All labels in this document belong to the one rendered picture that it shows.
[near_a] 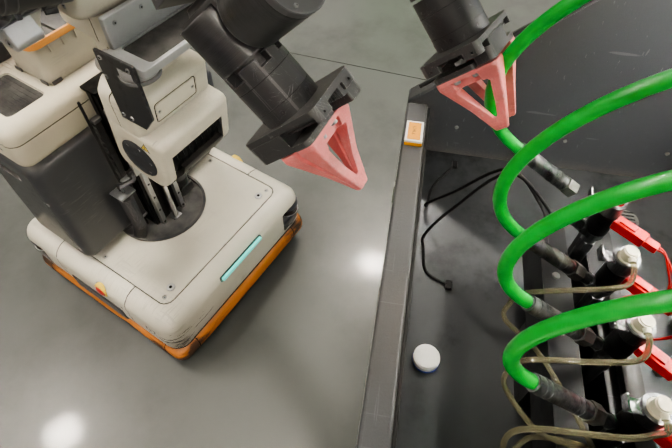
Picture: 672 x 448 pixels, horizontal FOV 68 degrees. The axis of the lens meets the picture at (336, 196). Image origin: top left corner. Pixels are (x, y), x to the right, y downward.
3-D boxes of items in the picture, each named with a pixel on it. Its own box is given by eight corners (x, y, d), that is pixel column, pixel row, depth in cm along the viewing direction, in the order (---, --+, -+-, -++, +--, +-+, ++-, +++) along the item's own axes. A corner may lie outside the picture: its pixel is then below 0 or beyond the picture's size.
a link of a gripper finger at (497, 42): (544, 96, 53) (506, 16, 51) (530, 126, 48) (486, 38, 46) (487, 118, 58) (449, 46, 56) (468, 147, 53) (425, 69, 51)
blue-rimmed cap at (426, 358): (413, 345, 76) (414, 341, 75) (439, 349, 76) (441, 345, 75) (410, 370, 74) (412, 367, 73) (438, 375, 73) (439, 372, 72)
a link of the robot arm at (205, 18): (203, -3, 43) (161, 33, 41) (241, -45, 38) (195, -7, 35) (258, 60, 46) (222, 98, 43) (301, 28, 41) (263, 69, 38)
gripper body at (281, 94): (327, 127, 39) (261, 53, 36) (257, 161, 47) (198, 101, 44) (360, 79, 43) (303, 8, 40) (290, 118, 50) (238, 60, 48)
